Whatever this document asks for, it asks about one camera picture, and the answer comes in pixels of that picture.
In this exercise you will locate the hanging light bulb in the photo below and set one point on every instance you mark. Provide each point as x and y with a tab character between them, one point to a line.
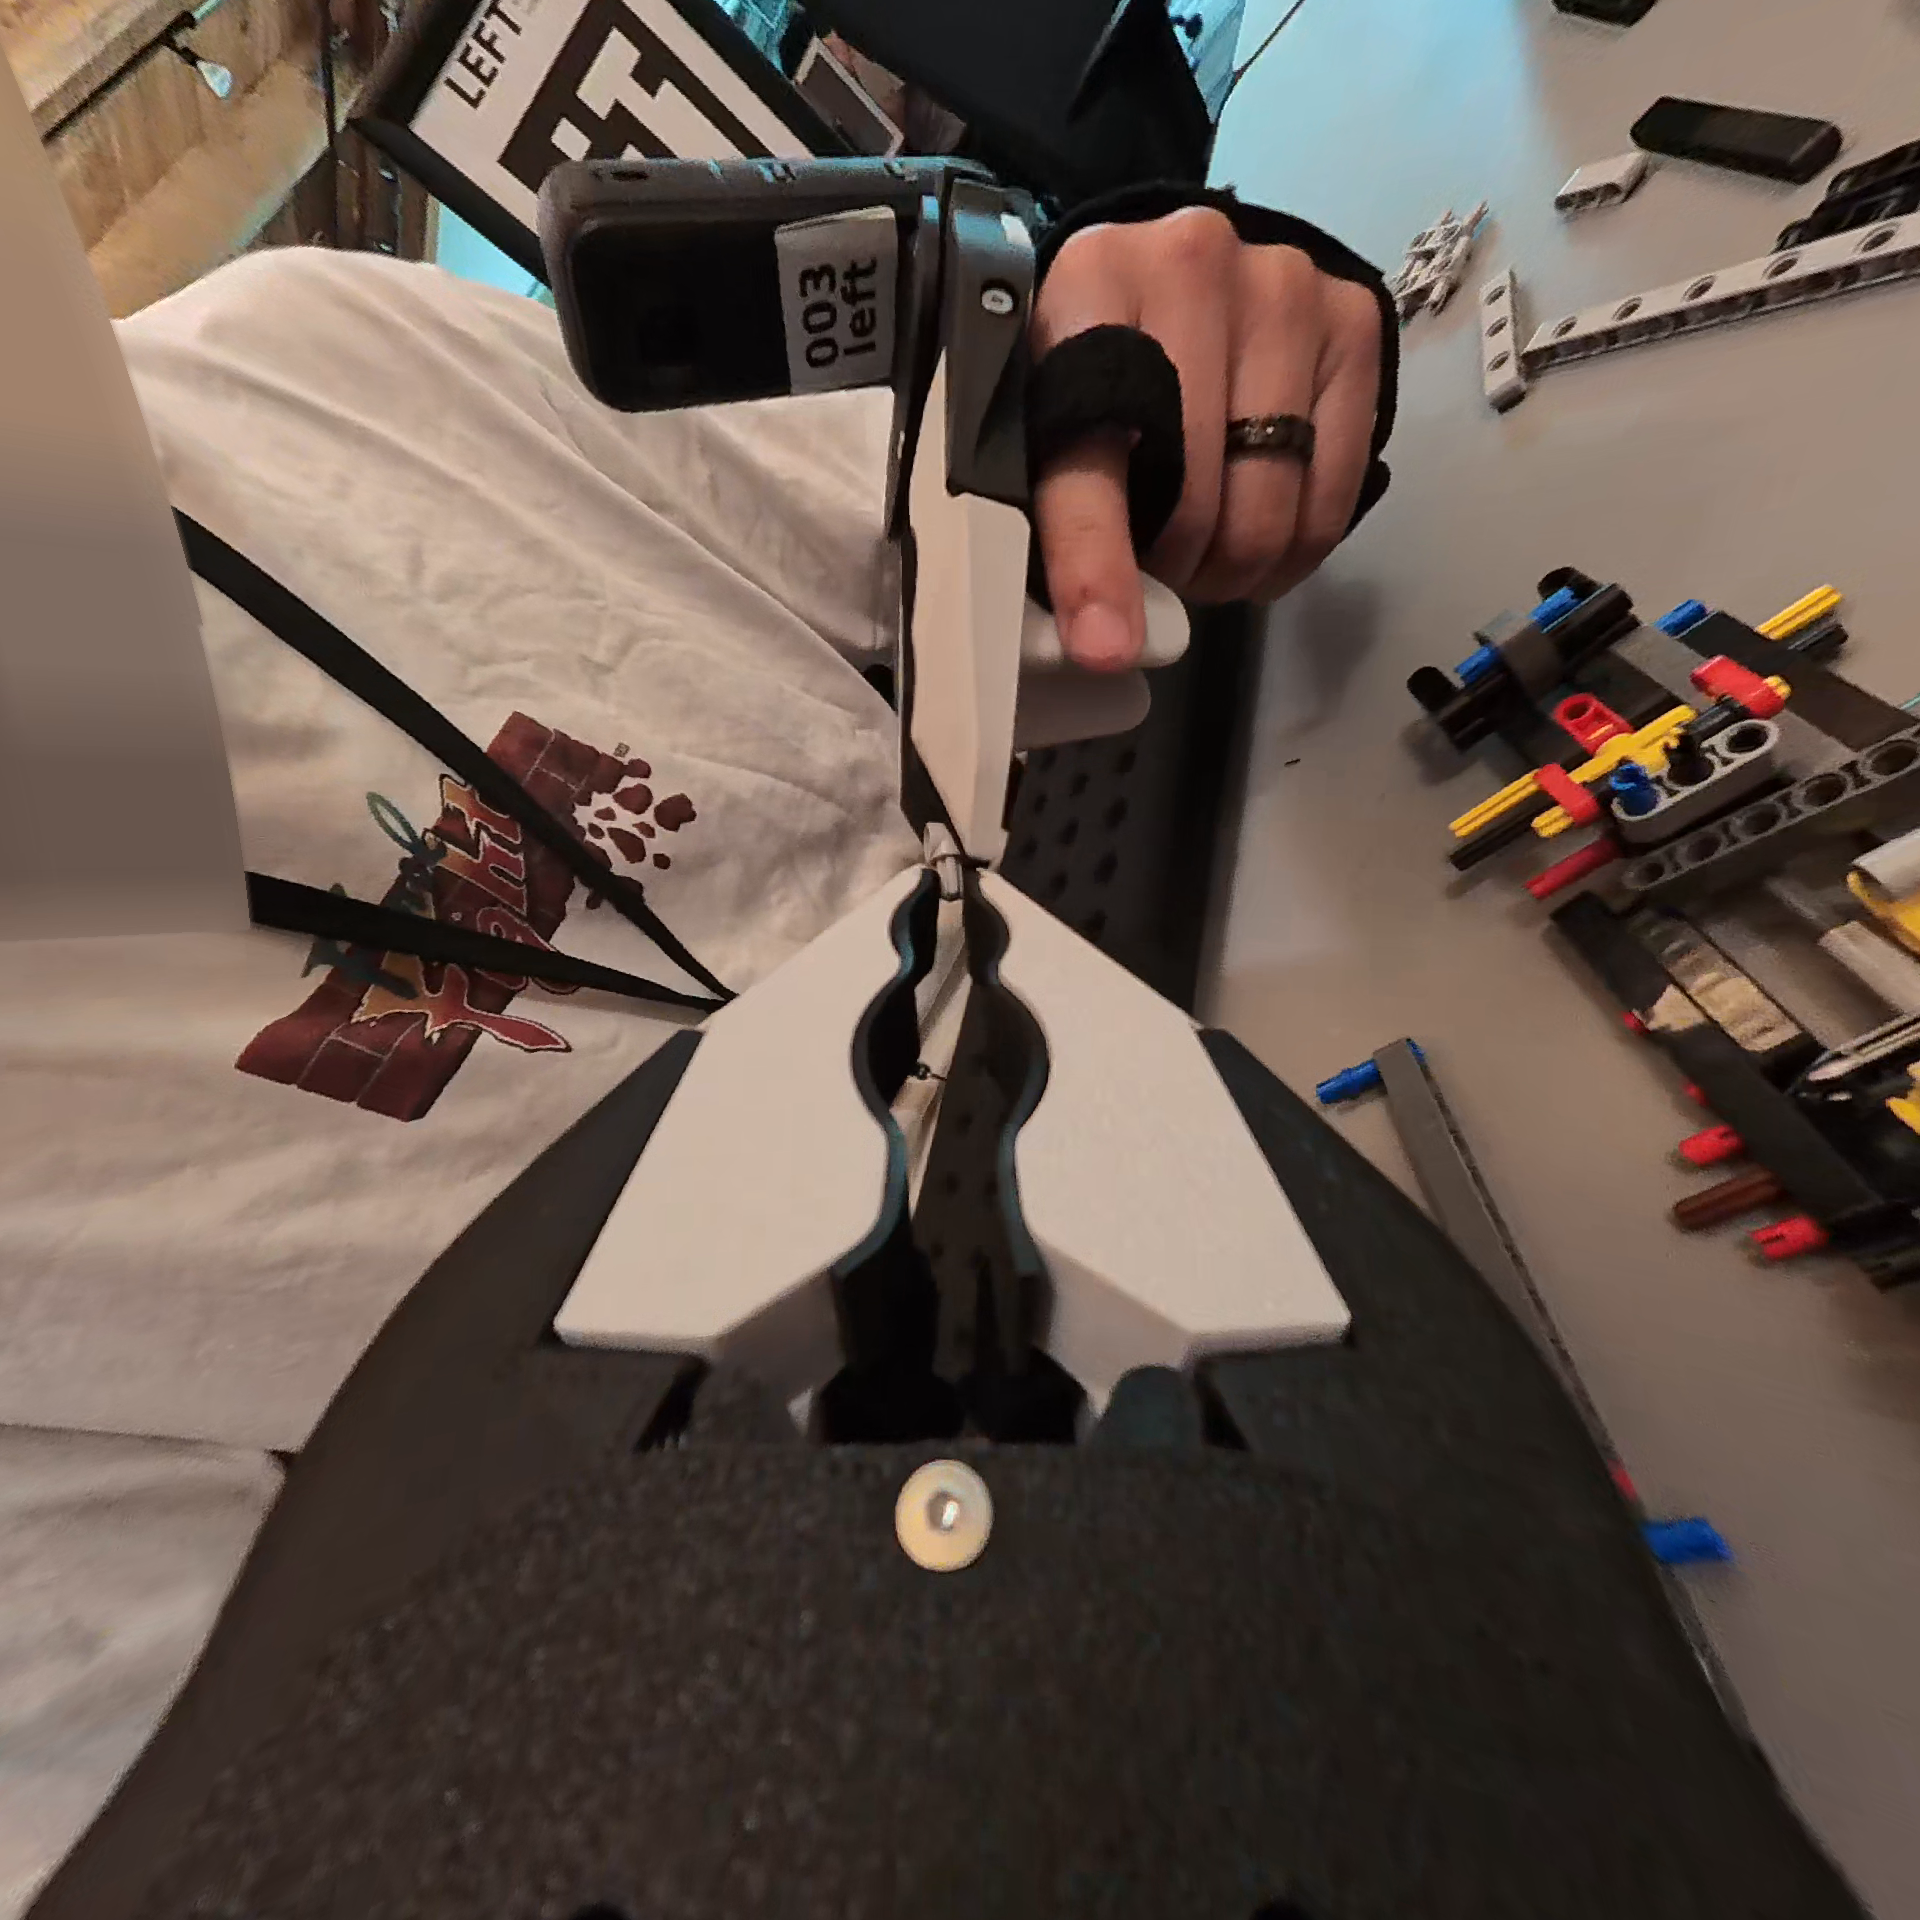
209	74

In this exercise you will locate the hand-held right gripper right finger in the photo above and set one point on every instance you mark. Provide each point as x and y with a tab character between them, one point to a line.
1188	1198

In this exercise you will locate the long grey lego beam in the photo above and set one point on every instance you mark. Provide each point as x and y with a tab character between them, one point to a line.
1478	1187

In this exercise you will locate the small grey lego gear piece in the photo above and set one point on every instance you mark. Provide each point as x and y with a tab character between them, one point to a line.
1438	260

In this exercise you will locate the light grey angled lego beam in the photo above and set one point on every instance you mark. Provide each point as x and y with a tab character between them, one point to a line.
1697	301

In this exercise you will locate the black lego beam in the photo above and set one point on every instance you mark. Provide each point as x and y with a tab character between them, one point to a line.
1860	194

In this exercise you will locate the person's left hand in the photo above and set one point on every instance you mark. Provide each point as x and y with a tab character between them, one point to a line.
1261	332

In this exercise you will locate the person's white printed t-shirt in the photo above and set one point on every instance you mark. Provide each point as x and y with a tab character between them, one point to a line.
524	569

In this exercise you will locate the black and white tag sign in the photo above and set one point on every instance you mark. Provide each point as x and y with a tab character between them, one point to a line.
630	104

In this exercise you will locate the lego car chassis assembly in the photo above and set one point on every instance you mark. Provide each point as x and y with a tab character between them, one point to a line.
1710	840

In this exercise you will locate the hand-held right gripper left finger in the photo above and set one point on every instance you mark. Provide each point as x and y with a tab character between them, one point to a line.
736	1198

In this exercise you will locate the small grey lego connector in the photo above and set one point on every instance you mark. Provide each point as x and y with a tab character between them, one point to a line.
945	857

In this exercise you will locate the black rectangular block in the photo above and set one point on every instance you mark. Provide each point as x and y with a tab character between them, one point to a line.
1733	137

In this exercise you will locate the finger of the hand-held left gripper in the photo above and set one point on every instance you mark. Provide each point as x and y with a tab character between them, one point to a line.
968	659

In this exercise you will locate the black office chair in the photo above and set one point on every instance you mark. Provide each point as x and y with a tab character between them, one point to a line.
1048	88

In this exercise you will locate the short light grey lego beam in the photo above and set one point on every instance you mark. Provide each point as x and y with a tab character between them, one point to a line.
1597	180

